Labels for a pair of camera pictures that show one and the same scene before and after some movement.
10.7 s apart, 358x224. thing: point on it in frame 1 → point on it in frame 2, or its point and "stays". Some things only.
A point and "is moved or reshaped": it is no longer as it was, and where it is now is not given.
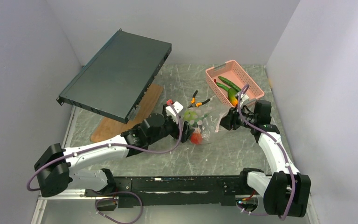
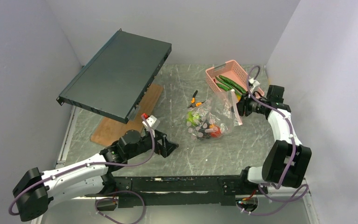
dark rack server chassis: x=116 y=79 stays
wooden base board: x=108 y=129 stays
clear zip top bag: x=204 y=119 is moved or reshaped
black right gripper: x=230 y=120 → x=243 y=105
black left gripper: x=186 y=131 → x=167 y=146
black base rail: x=207 y=190 stays
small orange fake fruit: x=196 y=138 → x=216 y=134
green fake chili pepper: x=223 y=87 stays
